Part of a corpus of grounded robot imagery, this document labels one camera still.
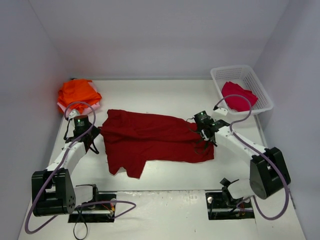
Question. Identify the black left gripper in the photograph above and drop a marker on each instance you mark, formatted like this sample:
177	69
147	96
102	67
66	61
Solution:
92	135

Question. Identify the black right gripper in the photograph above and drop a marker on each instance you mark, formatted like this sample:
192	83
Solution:
205	135

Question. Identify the dark red t shirt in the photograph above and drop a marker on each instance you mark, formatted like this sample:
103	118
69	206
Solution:
131	139

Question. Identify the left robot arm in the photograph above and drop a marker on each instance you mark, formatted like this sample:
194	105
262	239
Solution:
53	192

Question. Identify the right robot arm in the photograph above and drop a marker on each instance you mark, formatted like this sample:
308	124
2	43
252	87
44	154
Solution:
268	172

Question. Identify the orange folded t shirt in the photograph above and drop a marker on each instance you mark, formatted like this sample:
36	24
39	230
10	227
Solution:
77	95

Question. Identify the red t shirt in basket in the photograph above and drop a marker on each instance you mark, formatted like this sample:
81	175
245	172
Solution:
240	97

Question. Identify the white plastic basket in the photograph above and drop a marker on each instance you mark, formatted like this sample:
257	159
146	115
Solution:
244	76

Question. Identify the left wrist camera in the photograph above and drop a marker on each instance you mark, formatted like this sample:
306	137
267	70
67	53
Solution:
73	113

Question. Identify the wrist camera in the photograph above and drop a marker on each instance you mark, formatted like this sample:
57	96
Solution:
219	112
73	113

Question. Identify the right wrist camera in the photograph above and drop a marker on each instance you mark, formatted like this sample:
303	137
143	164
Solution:
219	112

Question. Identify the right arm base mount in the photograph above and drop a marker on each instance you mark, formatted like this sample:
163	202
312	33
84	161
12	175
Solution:
222	206

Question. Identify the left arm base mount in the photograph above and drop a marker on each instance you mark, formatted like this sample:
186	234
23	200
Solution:
83	216

